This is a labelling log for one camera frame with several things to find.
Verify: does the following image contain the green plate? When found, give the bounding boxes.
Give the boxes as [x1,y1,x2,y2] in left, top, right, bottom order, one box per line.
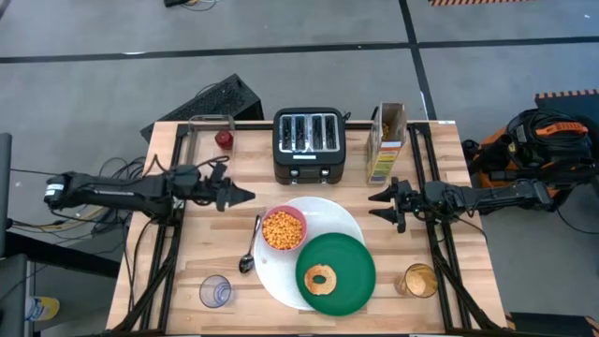
[295,232,377,317]

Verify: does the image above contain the orange black shop vacuum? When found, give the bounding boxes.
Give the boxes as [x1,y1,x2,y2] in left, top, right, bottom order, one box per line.
[460,108,599,214]

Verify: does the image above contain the yellow cable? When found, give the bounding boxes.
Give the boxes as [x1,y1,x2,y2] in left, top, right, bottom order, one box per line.
[11,205,109,233]

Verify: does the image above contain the black toaster power cord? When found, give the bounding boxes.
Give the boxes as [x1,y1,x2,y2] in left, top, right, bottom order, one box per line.
[343,105,381,124]

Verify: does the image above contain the orange cereal puffs heap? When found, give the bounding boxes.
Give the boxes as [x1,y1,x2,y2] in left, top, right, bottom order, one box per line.
[262,211,304,250]

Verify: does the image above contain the pink bowl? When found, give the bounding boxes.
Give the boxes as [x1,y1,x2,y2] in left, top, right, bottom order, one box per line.
[260,204,309,253]

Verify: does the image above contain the black case with hazard stripe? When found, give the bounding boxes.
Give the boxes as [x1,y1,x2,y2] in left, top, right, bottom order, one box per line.
[506,311,599,337]

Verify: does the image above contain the clear bluish glass cup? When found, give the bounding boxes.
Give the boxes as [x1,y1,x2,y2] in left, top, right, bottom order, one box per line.
[198,274,233,309]

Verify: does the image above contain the white round placemat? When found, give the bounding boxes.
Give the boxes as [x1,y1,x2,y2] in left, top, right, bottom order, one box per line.
[253,196,366,312]

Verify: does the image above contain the cereal box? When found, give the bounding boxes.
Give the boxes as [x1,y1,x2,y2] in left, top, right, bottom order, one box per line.
[364,101,408,186]

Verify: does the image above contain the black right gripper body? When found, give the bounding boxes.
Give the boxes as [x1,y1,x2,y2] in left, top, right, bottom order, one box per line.
[395,176,426,234]

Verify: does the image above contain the black aluminium table frame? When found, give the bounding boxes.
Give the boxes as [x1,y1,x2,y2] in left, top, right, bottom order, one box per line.
[110,120,504,337]

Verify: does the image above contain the clear plastic container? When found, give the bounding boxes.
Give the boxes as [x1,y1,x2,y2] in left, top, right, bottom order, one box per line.
[181,114,237,172]

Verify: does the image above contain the black mat with hazard stripe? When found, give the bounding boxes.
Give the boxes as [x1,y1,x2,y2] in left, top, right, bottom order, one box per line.
[428,0,534,7]
[534,88,599,118]

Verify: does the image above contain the metal spoon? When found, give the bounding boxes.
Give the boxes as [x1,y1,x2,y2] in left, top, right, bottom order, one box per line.
[238,213,263,275]

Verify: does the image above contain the black floor beam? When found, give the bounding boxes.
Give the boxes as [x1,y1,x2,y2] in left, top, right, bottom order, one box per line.
[3,230,122,279]

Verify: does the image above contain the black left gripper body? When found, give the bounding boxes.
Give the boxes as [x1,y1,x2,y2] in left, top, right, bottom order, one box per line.
[205,162,231,212]

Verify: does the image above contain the toasted bagel half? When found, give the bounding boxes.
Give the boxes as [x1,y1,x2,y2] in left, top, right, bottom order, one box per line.
[303,264,338,297]

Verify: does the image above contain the yellow white bottle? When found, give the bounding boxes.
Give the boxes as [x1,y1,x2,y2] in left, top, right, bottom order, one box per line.
[23,294,61,322]

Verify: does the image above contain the amber glass of juice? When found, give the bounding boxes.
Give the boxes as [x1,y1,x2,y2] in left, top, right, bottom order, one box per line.
[394,262,439,300]

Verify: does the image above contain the black four-slot toaster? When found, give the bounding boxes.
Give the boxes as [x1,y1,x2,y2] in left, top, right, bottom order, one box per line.
[272,107,347,186]

